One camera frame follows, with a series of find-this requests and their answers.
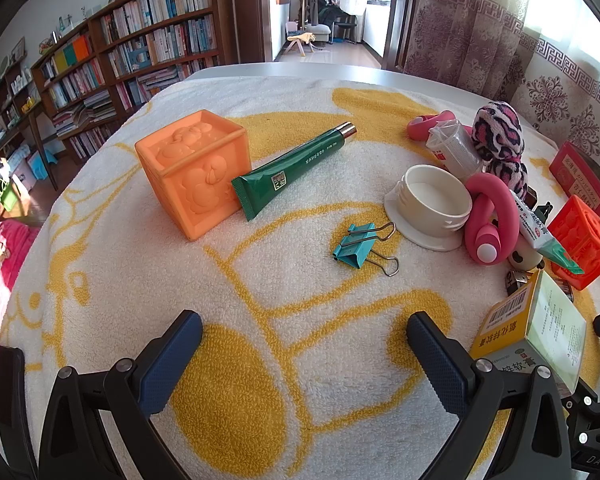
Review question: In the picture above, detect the knotted pink bendy hair roller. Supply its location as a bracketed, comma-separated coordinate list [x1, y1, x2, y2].
[462, 172, 520, 265]

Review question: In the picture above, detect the orange embossed toy block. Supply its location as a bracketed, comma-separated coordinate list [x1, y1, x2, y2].
[134, 109, 253, 241]

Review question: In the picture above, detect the teal binder clip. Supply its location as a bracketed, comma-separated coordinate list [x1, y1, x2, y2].
[332, 222, 400, 277]

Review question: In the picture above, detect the white table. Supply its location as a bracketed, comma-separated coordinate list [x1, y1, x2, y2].
[182, 62, 556, 147]

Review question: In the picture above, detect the yellow medicine box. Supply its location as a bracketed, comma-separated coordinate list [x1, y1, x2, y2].
[469, 268, 589, 397]

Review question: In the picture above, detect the green ointment tube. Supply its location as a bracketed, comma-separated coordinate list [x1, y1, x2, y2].
[231, 122, 357, 222]

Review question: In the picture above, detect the leopard print plush scrunchie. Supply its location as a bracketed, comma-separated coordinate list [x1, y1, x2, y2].
[472, 101, 529, 199]

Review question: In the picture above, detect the red tin box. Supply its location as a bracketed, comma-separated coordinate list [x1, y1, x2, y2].
[548, 140, 600, 307]

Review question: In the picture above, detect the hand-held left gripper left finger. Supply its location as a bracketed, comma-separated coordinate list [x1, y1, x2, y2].
[39, 310, 203, 480]

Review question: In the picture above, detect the white and yellow blanket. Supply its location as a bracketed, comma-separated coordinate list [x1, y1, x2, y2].
[0, 79, 600, 480]

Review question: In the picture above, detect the wooden bookshelf with books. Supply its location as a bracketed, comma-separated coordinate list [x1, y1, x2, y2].
[30, 0, 222, 162]

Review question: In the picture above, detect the green bag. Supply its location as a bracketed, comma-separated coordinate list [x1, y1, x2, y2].
[0, 178, 20, 212]

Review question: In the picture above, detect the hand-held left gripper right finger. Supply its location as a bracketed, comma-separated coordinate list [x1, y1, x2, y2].
[407, 311, 574, 480]

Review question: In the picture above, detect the white tube with green end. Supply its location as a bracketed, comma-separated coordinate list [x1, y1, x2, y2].
[512, 192, 586, 276]

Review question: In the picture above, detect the red embossed toy block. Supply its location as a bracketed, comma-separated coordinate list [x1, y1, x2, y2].
[547, 194, 600, 291]

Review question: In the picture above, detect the panda figure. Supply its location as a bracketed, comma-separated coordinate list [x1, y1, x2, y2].
[507, 247, 546, 274]

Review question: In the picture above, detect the pink stool with yellow cloth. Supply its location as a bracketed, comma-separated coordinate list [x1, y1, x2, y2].
[285, 32, 317, 56]

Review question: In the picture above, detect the blue plastic stool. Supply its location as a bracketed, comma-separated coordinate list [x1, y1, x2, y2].
[27, 152, 59, 181]

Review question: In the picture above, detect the clear measuring cup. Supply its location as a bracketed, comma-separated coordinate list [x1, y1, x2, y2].
[426, 120, 484, 181]

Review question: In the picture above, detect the wooden door frame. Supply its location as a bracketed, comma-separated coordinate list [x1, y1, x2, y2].
[212, 0, 274, 66]

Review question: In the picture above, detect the pink bedding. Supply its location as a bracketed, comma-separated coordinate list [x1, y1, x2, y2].
[0, 220, 44, 411]

